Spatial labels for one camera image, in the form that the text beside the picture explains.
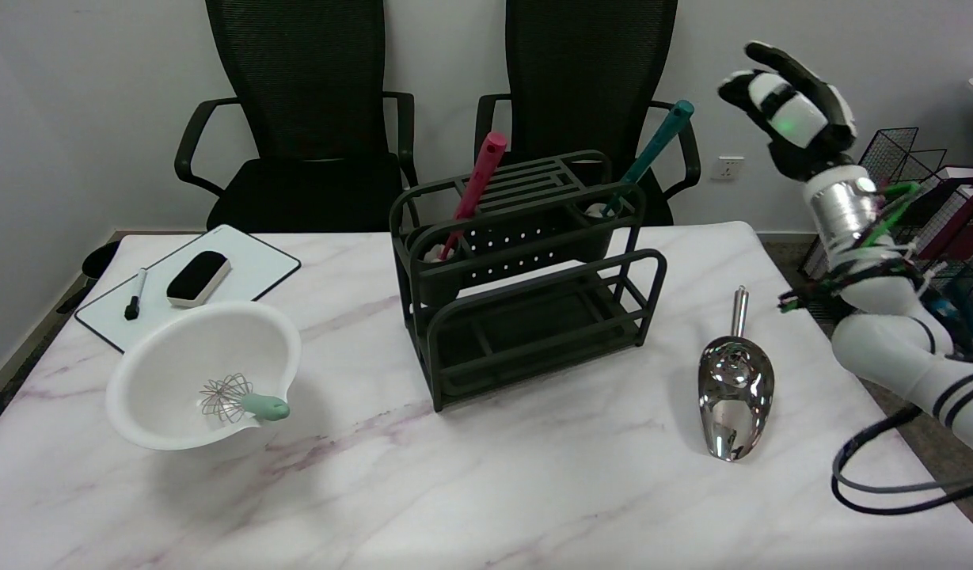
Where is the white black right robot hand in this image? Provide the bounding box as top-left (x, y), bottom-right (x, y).
top-left (718, 41), bottom-right (858, 184)

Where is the blue sponge bottle brush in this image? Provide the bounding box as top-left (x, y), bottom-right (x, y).
top-left (587, 100), bottom-right (696, 219)

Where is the dark green kitchen storage rack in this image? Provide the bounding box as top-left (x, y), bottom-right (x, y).
top-left (389, 150), bottom-right (667, 412)

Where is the red sponge bottle brush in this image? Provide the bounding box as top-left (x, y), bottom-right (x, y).
top-left (425, 131), bottom-right (508, 262)

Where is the maroon book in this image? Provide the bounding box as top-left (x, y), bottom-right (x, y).
top-left (916, 192), bottom-right (973, 264)

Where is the black mesh office chair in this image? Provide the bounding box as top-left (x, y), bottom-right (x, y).
top-left (476, 0), bottom-right (701, 228)
top-left (174, 0), bottom-right (418, 234)

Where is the shiny metal scoop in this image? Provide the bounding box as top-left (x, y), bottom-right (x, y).
top-left (698, 286), bottom-right (775, 462)

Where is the small white whiteboard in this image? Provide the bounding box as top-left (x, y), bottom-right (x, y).
top-left (74, 225), bottom-right (302, 355)

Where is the black white board eraser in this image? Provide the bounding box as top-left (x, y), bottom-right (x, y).
top-left (166, 251), bottom-right (233, 309)

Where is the white plastic mixing bowl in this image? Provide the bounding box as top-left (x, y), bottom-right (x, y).
top-left (106, 301), bottom-right (302, 452)

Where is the black whiteboard marker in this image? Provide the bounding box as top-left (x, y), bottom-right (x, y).
top-left (124, 268), bottom-right (149, 321)

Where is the black floor object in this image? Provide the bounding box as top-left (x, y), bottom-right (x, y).
top-left (81, 241), bottom-right (122, 280)

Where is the black wire book rack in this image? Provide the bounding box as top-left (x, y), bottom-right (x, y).
top-left (799, 127), bottom-right (973, 365)

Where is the green robot cable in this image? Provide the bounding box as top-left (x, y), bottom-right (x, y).
top-left (779, 181), bottom-right (924, 314)

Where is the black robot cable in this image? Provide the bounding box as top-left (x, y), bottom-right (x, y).
top-left (830, 406), bottom-right (973, 516)

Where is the wire whisk green handle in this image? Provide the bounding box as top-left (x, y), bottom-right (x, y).
top-left (199, 374), bottom-right (291, 424)

